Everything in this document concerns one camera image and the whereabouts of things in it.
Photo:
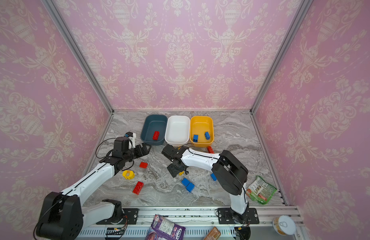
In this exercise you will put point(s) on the green snack bag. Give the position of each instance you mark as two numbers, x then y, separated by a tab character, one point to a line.
261	191

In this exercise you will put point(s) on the white round can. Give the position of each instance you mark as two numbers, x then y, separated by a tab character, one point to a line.
284	225

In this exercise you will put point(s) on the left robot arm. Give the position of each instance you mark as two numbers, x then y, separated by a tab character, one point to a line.
63	215

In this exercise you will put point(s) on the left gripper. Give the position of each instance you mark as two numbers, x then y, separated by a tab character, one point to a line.
145	151

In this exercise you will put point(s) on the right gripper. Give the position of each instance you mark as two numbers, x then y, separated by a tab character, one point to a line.
175	165

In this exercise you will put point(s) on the dark teal container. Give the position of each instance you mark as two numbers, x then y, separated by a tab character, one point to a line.
154	123

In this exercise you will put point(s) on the yellow container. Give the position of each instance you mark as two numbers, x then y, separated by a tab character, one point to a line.
198	126

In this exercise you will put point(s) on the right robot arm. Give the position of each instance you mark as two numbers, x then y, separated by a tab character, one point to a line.
230	173

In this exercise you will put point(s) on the purple snack bag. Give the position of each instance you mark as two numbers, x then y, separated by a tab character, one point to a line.
163	229

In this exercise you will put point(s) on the white container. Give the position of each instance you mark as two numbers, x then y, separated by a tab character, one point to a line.
177	131

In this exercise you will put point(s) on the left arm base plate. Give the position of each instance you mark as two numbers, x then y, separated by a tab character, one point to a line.
129	217

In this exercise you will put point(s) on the long red lego brick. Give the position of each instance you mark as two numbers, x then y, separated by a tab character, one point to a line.
139	186

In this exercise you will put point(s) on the small red lego brick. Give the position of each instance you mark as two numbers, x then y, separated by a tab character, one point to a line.
143	165

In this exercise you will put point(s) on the brown snack packet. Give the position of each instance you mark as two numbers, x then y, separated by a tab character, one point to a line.
214	234

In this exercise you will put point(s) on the yellow tape roll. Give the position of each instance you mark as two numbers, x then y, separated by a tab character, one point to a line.
128	174

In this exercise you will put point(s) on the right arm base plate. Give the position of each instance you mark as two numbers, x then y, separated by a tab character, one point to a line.
227	216

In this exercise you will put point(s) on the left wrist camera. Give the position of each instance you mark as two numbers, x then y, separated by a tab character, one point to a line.
132	137

